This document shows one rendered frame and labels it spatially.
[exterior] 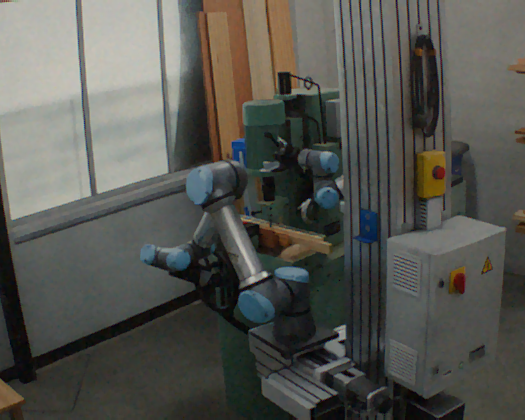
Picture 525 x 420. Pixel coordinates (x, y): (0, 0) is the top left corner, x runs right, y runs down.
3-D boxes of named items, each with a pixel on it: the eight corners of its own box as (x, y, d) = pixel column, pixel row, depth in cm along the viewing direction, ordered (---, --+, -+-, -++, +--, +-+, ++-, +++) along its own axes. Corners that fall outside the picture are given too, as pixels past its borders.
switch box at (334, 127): (326, 136, 316) (324, 100, 312) (340, 132, 323) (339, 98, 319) (337, 137, 312) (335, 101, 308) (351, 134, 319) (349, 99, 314)
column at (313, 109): (282, 244, 341) (273, 91, 321) (313, 231, 355) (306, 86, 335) (318, 253, 325) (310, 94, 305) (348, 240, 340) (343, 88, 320)
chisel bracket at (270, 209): (256, 221, 315) (255, 202, 312) (279, 213, 324) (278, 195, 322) (268, 224, 310) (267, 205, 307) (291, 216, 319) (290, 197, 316)
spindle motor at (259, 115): (238, 174, 310) (233, 103, 301) (267, 166, 322) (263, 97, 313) (267, 179, 298) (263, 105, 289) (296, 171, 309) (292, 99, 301)
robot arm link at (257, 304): (300, 306, 231) (229, 153, 236) (269, 322, 221) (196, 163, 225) (276, 315, 240) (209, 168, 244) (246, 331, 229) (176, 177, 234)
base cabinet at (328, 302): (225, 407, 348) (212, 278, 328) (303, 365, 386) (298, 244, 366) (289, 438, 316) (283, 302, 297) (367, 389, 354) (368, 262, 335)
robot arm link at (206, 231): (245, 146, 246) (196, 241, 276) (222, 153, 238) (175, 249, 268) (266, 169, 242) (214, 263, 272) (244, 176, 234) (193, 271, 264)
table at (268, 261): (181, 252, 325) (179, 240, 323) (230, 235, 345) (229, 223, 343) (277, 283, 283) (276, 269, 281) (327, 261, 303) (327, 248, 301)
